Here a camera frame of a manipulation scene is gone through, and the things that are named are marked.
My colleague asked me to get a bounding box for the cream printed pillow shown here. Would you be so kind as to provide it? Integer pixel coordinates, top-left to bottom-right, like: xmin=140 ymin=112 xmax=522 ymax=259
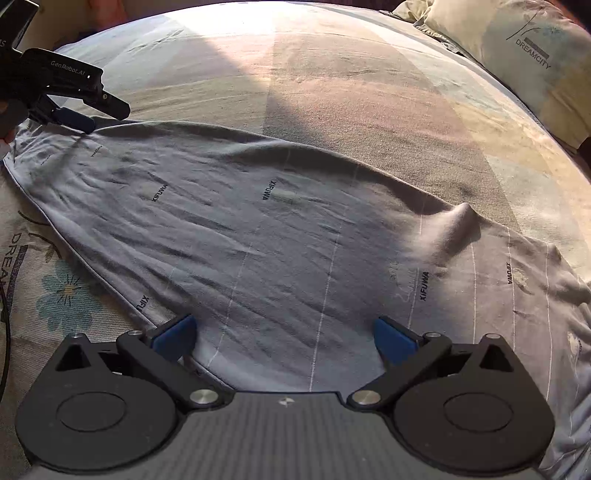
xmin=392 ymin=0 xmax=591 ymax=148

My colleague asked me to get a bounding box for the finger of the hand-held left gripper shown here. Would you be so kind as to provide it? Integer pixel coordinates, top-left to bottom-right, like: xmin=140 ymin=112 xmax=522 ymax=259
xmin=32 ymin=99 xmax=95 ymax=134
xmin=46 ymin=87 xmax=131 ymax=120

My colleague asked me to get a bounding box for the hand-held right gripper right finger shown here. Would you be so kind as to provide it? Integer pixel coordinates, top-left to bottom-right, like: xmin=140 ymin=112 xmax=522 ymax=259
xmin=347 ymin=315 xmax=515 ymax=409

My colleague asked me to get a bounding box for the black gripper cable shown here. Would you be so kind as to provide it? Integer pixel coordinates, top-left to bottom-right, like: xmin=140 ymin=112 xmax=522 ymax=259
xmin=0 ymin=291 xmax=13 ymax=398

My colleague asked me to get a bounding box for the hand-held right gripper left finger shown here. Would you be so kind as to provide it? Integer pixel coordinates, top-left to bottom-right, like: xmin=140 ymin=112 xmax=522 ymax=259
xmin=55 ymin=314 xmax=222 ymax=408

